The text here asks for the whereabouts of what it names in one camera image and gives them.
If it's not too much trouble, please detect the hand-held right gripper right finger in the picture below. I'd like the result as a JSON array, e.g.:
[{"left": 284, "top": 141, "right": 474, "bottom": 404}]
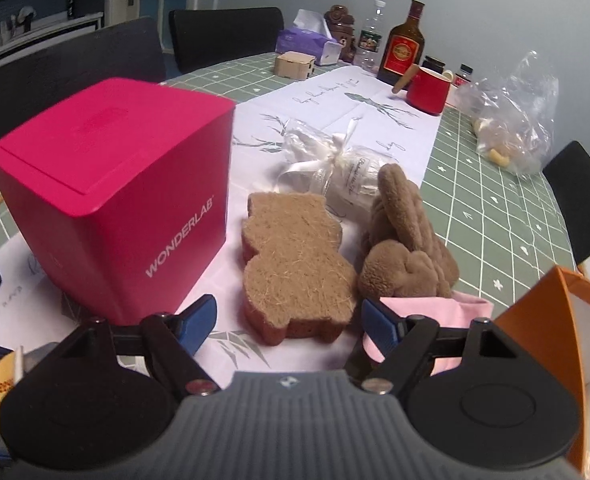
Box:
[{"left": 362, "top": 298, "right": 518, "bottom": 393}]

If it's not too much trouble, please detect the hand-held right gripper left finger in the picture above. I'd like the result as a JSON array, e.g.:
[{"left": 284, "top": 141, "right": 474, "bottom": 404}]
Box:
[{"left": 57, "top": 294, "right": 220, "bottom": 393}]

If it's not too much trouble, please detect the pink cloth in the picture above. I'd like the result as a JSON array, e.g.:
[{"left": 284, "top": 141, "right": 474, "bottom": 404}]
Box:
[{"left": 360, "top": 294, "right": 493, "bottom": 376}]

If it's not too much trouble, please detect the brown plush bunny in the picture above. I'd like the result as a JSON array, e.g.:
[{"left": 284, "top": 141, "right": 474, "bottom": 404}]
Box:
[{"left": 357, "top": 162, "right": 460, "bottom": 301}]

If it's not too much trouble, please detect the orange cardboard box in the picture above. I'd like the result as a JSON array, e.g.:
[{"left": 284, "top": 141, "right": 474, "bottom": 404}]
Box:
[{"left": 492, "top": 266, "right": 590, "bottom": 476}]

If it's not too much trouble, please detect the bear-shaped coir sponge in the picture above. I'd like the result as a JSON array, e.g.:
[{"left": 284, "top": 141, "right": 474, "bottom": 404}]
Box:
[{"left": 241, "top": 192, "right": 358, "bottom": 346}]

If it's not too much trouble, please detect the magenta cube box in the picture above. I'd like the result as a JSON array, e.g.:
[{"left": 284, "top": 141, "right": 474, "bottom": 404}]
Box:
[{"left": 0, "top": 78, "right": 236, "bottom": 326}]

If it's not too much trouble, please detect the white gift pouch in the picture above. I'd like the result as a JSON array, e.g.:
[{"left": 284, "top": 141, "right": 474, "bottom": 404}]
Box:
[{"left": 277, "top": 117, "right": 390, "bottom": 221}]

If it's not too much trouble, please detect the white table runner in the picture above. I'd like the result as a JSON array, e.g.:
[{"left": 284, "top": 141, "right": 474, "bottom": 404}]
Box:
[{"left": 0, "top": 62, "right": 443, "bottom": 376}]

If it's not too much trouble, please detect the black chair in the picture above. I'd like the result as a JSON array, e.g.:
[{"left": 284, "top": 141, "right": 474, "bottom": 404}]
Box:
[
  {"left": 169, "top": 7, "right": 286, "bottom": 75},
  {"left": 0, "top": 16, "right": 168, "bottom": 178},
  {"left": 542, "top": 141, "right": 590, "bottom": 266}
]

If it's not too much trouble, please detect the clear plastic bag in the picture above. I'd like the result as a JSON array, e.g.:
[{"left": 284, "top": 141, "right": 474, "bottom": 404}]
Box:
[{"left": 457, "top": 50, "right": 560, "bottom": 176}]

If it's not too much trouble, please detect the small wooden box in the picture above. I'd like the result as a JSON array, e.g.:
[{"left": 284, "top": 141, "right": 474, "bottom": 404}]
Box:
[{"left": 275, "top": 51, "right": 316, "bottom": 81}]

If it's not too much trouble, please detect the brown liquor bottle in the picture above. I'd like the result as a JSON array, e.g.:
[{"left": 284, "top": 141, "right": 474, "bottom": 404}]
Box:
[{"left": 376, "top": 0, "right": 426, "bottom": 86}]

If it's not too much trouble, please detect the clear plastic water bottle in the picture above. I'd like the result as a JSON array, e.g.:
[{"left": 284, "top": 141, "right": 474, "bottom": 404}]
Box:
[{"left": 357, "top": 0, "right": 386, "bottom": 73}]

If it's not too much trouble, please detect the purple tissue box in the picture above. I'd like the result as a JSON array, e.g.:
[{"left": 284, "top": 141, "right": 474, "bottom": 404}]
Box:
[{"left": 275, "top": 9, "right": 340, "bottom": 66}]

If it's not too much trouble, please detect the brown bear figurine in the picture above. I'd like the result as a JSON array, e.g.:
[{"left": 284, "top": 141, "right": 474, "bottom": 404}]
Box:
[{"left": 323, "top": 5, "right": 358, "bottom": 63}]

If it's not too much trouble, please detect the white cabinet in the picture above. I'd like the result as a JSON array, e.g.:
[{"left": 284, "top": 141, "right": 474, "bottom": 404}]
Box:
[{"left": 0, "top": 5, "right": 106, "bottom": 72}]

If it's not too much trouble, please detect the red mug with wooden handle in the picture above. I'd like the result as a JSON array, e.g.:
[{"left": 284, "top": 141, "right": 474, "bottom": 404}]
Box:
[{"left": 392, "top": 65, "right": 456, "bottom": 115}]

